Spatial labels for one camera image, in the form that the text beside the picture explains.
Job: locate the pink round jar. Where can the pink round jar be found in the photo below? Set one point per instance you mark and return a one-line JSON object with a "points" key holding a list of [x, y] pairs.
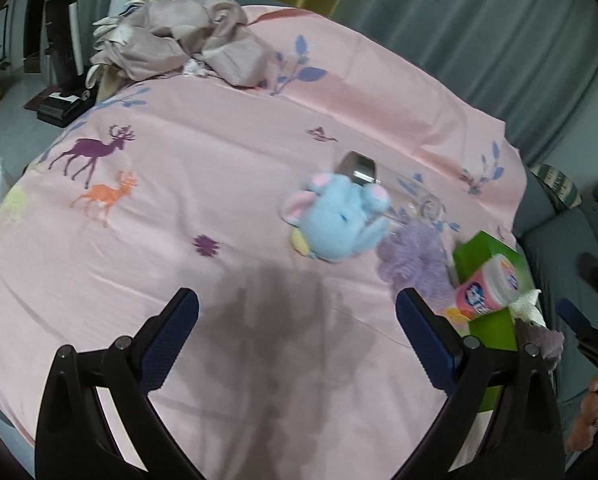
{"points": [[489, 285]]}

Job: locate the grey sofa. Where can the grey sofa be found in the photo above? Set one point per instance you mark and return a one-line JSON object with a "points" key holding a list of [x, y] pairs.
{"points": [[554, 260]]}

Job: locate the blue plush elephant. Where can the blue plush elephant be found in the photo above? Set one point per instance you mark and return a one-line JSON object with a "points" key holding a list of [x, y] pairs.
{"points": [[336, 222]]}

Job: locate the black tower device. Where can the black tower device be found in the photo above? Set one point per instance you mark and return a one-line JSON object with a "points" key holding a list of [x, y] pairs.
{"points": [[59, 35]]}

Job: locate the white tissue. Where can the white tissue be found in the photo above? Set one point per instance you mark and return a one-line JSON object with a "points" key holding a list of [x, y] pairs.
{"points": [[526, 307]]}

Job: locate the crumpled beige cloth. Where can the crumpled beige cloth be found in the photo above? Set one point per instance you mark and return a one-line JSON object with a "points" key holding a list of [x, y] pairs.
{"points": [[179, 35]]}

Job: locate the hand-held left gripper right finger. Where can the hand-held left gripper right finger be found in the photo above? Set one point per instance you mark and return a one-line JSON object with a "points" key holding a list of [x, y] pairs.
{"points": [[424, 340]]}

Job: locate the purple fluffy towel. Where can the purple fluffy towel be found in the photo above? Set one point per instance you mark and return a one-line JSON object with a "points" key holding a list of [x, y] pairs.
{"points": [[416, 260]]}

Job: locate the green patterned cushion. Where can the green patterned cushion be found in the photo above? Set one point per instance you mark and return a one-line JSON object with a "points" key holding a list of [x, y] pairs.
{"points": [[559, 185]]}

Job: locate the black flat box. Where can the black flat box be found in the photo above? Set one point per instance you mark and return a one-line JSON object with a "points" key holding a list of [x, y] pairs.
{"points": [[61, 107]]}

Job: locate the person's right hand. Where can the person's right hand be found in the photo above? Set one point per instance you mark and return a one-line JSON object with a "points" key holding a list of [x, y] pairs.
{"points": [[585, 410]]}

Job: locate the green box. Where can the green box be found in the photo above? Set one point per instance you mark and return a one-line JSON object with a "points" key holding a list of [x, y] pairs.
{"points": [[494, 332]]}

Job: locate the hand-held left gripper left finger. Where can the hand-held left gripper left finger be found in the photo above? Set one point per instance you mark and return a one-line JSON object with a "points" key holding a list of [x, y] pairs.
{"points": [[171, 340]]}

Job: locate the glass bottle with metal cap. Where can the glass bottle with metal cap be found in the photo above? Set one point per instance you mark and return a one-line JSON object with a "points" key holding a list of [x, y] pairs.
{"points": [[359, 167]]}

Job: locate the grey cloth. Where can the grey cloth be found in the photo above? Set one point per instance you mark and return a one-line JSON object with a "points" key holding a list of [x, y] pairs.
{"points": [[544, 342]]}

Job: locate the grey curtain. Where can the grey curtain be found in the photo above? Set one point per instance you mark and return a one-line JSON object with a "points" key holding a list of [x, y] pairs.
{"points": [[479, 35]]}

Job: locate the pink printed bedsheet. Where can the pink printed bedsheet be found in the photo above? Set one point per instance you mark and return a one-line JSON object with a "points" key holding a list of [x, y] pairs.
{"points": [[204, 160]]}

